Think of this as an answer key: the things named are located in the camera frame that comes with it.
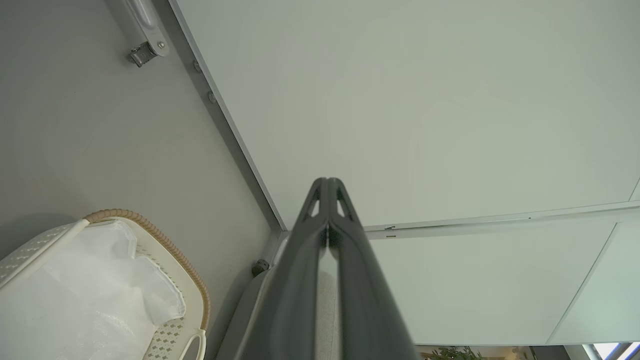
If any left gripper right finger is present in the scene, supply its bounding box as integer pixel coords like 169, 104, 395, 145
327, 177, 421, 360

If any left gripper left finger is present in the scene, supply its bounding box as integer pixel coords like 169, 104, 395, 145
235, 177, 331, 360

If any white wicker laundry basket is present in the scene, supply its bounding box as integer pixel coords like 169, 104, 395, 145
0, 208, 211, 360

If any green leafy plant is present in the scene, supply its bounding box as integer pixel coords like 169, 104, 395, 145
420, 346, 483, 360

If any white sheer fabric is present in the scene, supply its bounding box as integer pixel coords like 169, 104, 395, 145
0, 220, 187, 360

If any metal table leg with caster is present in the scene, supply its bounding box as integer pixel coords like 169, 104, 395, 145
119, 0, 171, 69

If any dark grey wall baseboard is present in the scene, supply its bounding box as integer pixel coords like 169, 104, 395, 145
167, 0, 287, 232

